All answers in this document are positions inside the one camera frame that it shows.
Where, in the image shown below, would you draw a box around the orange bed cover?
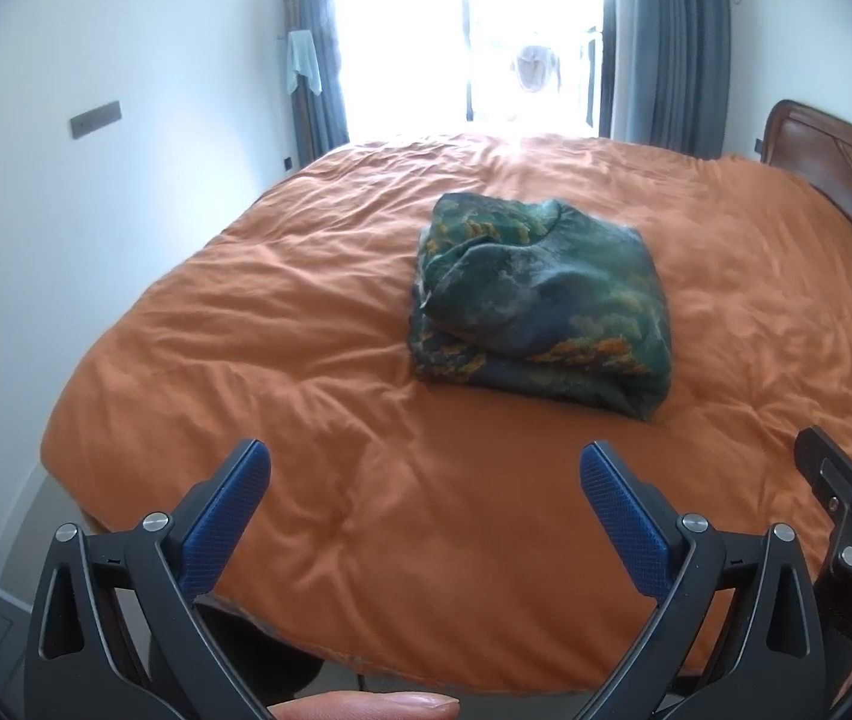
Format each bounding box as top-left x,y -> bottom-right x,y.
40,131 -> 852,697

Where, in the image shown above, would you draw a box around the grey wall plate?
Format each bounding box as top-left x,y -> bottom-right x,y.
69,100 -> 124,140

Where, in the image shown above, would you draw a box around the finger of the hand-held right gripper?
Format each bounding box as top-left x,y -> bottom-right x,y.
795,425 -> 852,541

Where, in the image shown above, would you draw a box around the hanging clothes outside window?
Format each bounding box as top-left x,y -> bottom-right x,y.
517,43 -> 563,96

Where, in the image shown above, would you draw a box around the bright window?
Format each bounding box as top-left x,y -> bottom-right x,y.
328,0 -> 616,145

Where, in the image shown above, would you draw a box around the light blue hanging cloth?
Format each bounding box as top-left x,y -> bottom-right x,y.
283,29 -> 324,99

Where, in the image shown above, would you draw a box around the wooden coat rack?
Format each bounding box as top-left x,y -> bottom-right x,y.
271,0 -> 314,35

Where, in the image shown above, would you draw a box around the grey curtain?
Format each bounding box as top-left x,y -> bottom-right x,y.
593,0 -> 736,160
280,0 -> 353,166

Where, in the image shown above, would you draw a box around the wooden headboard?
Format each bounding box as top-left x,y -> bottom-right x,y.
760,98 -> 852,242

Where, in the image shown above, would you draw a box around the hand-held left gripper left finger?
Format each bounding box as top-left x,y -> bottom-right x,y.
24,438 -> 272,720

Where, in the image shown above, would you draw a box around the green printed garment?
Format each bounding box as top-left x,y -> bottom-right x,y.
405,191 -> 674,421

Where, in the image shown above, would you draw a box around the person's left hand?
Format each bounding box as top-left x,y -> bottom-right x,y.
270,693 -> 461,720

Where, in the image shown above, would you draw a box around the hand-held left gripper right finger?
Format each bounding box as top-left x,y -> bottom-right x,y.
561,441 -> 829,720

